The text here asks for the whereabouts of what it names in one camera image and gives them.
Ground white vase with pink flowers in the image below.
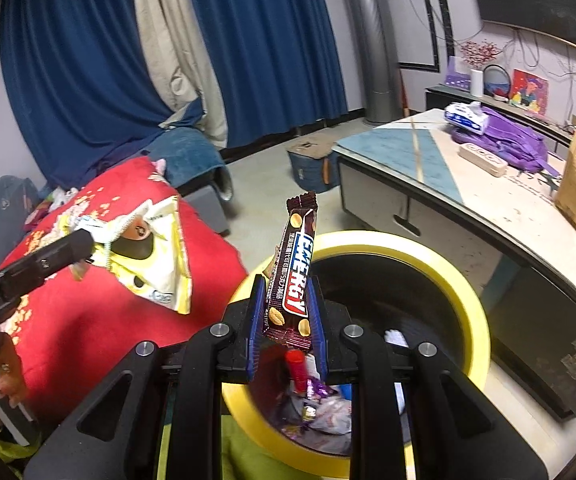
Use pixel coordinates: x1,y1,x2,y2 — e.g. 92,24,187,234
460,40,501,98

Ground beige curtain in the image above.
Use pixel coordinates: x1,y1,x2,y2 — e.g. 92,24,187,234
130,0,229,148

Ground blue white tissue pack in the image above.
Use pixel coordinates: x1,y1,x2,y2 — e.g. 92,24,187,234
443,101,489,135

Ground white plush toy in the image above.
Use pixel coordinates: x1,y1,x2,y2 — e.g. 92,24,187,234
50,187,79,208

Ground dark television cabinet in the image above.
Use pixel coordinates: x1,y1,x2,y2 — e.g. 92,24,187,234
425,85,576,151

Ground red floral blanket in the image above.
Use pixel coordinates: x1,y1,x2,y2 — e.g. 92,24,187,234
0,156,249,423

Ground purple tissue box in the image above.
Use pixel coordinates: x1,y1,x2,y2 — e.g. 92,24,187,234
444,56,471,88

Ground narrow blue curtain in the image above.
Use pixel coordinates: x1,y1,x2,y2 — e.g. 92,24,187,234
180,0,349,150

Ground blue sofa cover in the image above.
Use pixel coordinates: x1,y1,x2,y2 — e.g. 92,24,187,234
100,127,234,206

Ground round framed ornament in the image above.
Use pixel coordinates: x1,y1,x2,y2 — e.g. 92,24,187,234
483,64,513,101

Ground white blue coffee table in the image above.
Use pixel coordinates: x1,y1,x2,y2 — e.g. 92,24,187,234
332,108,576,428

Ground wide blue curtain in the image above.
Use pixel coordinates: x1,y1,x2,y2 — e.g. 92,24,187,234
0,0,204,188

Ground colourful painting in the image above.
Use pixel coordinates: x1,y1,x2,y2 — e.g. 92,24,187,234
510,69,549,113

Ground silver tower air conditioner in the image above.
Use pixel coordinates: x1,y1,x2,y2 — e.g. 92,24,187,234
335,0,403,127

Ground yellow white snack bag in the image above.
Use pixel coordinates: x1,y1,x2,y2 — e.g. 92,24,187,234
70,195,194,316

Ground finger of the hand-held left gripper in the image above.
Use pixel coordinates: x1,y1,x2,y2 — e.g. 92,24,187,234
0,228,96,295

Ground white power strip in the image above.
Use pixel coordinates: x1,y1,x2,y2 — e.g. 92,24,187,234
459,142,509,178

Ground brown energy bar wrapper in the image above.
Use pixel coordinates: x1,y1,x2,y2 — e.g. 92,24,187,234
262,191,319,350

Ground purple backpack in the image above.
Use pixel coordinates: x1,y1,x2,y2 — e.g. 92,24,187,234
450,106,561,176

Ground yellow rimmed trash bin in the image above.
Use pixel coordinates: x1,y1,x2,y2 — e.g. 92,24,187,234
220,231,491,478

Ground white printed plastic bag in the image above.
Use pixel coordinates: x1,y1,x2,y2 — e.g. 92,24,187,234
278,395,354,436

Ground blue storage stool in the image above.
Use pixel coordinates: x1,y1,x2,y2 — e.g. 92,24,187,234
287,135,341,195

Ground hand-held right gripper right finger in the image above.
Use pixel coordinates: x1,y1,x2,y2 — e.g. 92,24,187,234
304,276,551,480

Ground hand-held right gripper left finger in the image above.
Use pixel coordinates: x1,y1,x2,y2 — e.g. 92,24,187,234
23,274,269,480

